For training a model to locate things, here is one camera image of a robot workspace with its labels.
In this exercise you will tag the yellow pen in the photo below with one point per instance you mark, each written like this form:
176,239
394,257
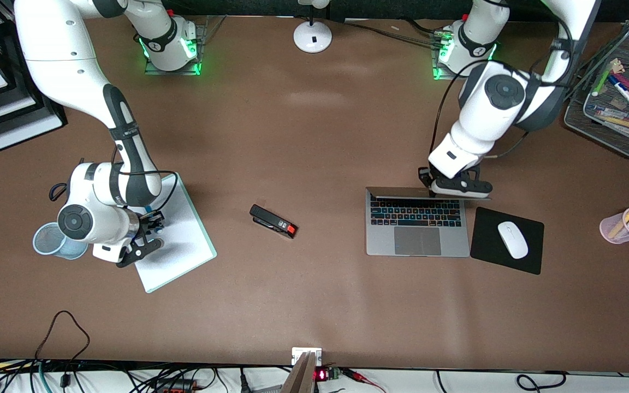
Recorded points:
623,122

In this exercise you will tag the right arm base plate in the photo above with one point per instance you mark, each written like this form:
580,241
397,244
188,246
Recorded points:
183,72

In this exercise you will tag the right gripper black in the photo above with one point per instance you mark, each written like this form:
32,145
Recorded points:
149,222

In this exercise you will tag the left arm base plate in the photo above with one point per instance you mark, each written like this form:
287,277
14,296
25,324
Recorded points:
440,73

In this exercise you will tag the white computer mouse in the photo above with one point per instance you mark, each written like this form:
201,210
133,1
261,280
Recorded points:
512,240

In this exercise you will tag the white lamp base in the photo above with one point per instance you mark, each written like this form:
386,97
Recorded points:
313,38

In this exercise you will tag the white paper sheet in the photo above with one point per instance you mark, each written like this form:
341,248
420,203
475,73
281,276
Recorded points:
183,240

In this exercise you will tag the black stacked document tray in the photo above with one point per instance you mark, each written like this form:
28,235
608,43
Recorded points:
17,93

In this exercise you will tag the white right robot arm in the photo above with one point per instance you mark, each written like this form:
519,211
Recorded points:
63,54

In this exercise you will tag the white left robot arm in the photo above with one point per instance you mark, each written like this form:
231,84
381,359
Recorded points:
484,125

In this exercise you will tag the black mouse pad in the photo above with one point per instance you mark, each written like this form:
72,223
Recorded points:
484,245

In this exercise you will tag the white label plate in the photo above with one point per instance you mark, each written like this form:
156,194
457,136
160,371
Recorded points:
297,355

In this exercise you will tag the green marker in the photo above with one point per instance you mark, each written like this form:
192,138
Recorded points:
604,79

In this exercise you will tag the red display circuit board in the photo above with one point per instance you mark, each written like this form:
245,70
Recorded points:
321,375

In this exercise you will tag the white marker blue cap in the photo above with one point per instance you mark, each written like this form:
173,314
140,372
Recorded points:
628,95

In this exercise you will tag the black and red power strip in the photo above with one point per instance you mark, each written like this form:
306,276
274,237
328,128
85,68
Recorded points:
178,388

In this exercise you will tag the yellow pencil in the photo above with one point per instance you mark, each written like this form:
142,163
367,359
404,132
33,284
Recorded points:
623,222

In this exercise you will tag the wooden stand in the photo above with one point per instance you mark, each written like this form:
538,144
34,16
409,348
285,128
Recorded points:
301,376

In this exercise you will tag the red probe clip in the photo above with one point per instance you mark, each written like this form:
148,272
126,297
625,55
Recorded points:
355,374

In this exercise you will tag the silver laptop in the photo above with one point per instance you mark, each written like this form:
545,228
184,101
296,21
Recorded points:
418,240

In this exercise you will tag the black and red stapler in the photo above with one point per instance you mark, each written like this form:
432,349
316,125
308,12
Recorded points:
273,221

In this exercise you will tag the black scissors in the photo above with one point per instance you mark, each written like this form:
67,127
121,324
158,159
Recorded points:
51,191

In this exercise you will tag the light blue mesh cup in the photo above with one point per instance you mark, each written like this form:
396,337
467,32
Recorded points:
44,240

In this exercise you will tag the mint green clipboard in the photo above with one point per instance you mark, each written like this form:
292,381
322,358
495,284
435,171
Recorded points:
214,253

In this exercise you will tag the small wooden piece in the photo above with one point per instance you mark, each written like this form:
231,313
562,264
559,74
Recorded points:
618,65

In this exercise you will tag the light grey pen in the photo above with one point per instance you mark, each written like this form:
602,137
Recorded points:
609,111

